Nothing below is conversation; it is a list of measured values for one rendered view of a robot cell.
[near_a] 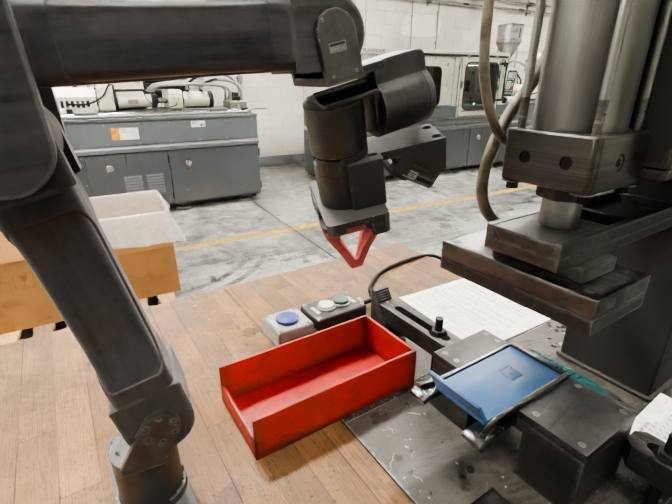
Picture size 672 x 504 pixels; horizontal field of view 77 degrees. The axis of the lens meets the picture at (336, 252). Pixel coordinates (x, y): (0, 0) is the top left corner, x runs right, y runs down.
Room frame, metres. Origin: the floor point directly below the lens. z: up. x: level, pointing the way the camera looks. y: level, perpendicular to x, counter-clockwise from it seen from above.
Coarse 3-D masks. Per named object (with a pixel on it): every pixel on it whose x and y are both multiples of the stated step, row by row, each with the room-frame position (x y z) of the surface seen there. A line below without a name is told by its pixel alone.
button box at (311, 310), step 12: (396, 264) 0.93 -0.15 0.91; (348, 300) 0.70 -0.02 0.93; (360, 300) 0.71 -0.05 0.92; (312, 312) 0.66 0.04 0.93; (324, 312) 0.66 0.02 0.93; (336, 312) 0.66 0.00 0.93; (348, 312) 0.67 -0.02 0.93; (360, 312) 0.68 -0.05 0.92; (324, 324) 0.64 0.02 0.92; (336, 324) 0.65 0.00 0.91
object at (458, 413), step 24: (456, 408) 0.43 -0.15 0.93; (528, 432) 0.35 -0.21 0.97; (624, 432) 0.34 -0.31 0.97; (528, 456) 0.34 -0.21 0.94; (552, 456) 0.32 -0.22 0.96; (600, 456) 0.32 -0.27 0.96; (528, 480) 0.34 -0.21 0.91; (552, 480) 0.32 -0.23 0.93; (576, 480) 0.30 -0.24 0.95; (600, 480) 0.33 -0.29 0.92
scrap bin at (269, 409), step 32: (352, 320) 0.58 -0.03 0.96; (288, 352) 0.52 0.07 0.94; (320, 352) 0.55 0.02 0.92; (352, 352) 0.58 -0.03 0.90; (384, 352) 0.56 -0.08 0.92; (224, 384) 0.47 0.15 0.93; (256, 384) 0.49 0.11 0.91; (288, 384) 0.50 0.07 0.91; (320, 384) 0.50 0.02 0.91; (352, 384) 0.44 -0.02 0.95; (384, 384) 0.47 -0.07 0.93; (256, 416) 0.43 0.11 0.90; (288, 416) 0.39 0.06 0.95; (320, 416) 0.42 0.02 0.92; (256, 448) 0.37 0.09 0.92
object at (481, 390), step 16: (512, 352) 0.46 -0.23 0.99; (480, 368) 0.43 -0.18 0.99; (496, 368) 0.43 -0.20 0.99; (528, 368) 0.43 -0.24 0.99; (544, 368) 0.43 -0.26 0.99; (448, 384) 0.37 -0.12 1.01; (464, 384) 0.40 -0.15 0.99; (480, 384) 0.40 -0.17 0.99; (496, 384) 0.40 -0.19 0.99; (512, 384) 0.40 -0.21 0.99; (528, 384) 0.40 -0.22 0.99; (544, 384) 0.40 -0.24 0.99; (464, 400) 0.35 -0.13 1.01; (480, 400) 0.37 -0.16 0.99; (496, 400) 0.37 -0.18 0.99; (512, 400) 0.37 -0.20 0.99; (480, 416) 0.34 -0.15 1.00
